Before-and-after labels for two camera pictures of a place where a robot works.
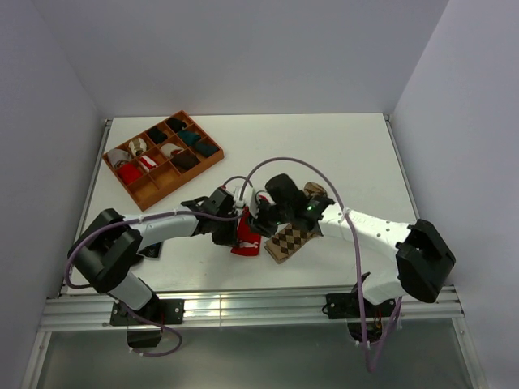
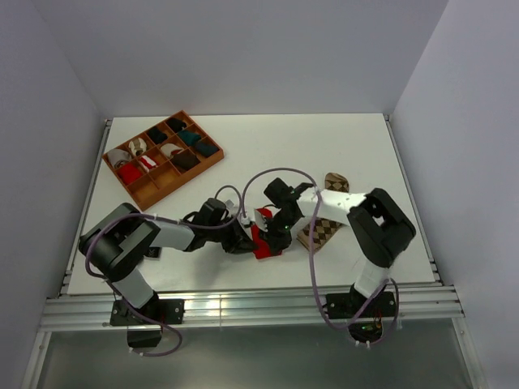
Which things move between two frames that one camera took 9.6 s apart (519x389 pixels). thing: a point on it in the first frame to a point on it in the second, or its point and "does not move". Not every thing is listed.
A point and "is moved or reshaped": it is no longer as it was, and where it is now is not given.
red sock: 249,241 is moved or reshaped
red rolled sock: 130,172 does not move
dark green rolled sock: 206,147 does not move
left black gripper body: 224,232 to 229,237
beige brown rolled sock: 138,146 does not move
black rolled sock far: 177,124 does not move
